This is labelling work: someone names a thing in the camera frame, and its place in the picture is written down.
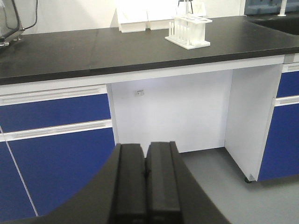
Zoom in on black cable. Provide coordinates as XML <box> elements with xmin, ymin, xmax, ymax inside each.
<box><xmin>22</xmin><ymin>0</ymin><xmax>38</xmax><ymax>30</ymax></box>

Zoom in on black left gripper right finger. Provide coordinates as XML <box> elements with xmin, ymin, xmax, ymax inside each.
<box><xmin>146</xmin><ymin>141</ymin><xmax>229</xmax><ymax>224</ymax></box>

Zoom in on white left storage bin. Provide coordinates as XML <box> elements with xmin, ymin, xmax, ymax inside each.
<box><xmin>114</xmin><ymin>0</ymin><xmax>148</xmax><ymax>33</ymax></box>

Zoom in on blue left cabinet drawers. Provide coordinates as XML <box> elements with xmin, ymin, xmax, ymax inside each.
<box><xmin>0</xmin><ymin>85</ymin><xmax>114</xmax><ymax>221</ymax></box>

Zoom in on white middle storage bin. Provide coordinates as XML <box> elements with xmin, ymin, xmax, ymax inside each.
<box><xmin>146</xmin><ymin>0</ymin><xmax>179</xmax><ymax>31</ymax></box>

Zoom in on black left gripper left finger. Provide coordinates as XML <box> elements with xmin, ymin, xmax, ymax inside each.
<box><xmin>11</xmin><ymin>144</ymin><xmax>147</xmax><ymax>224</ymax></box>

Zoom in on blue pegboard drying rack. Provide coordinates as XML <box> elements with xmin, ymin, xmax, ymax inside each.
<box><xmin>244</xmin><ymin>0</ymin><xmax>299</xmax><ymax>15</ymax></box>

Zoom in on blue cabinet drawers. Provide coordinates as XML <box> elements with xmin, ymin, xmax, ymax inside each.
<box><xmin>0</xmin><ymin>85</ymin><xmax>114</xmax><ymax>221</ymax></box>
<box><xmin>257</xmin><ymin>63</ymin><xmax>299</xmax><ymax>181</ymax></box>

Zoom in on black wire tripod stand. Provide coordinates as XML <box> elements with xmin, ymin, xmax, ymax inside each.
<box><xmin>177</xmin><ymin>0</ymin><xmax>193</xmax><ymax>15</ymax></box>

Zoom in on white lab faucet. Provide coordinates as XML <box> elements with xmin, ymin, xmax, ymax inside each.
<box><xmin>278</xmin><ymin>0</ymin><xmax>287</xmax><ymax>17</ymax></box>

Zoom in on white test tube rack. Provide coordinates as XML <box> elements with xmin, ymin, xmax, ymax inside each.
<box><xmin>165</xmin><ymin>14</ymin><xmax>213</xmax><ymax>49</ymax></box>

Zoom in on blue right cabinet drawers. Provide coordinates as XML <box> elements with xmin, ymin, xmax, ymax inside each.
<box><xmin>257</xmin><ymin>63</ymin><xmax>299</xmax><ymax>181</ymax></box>

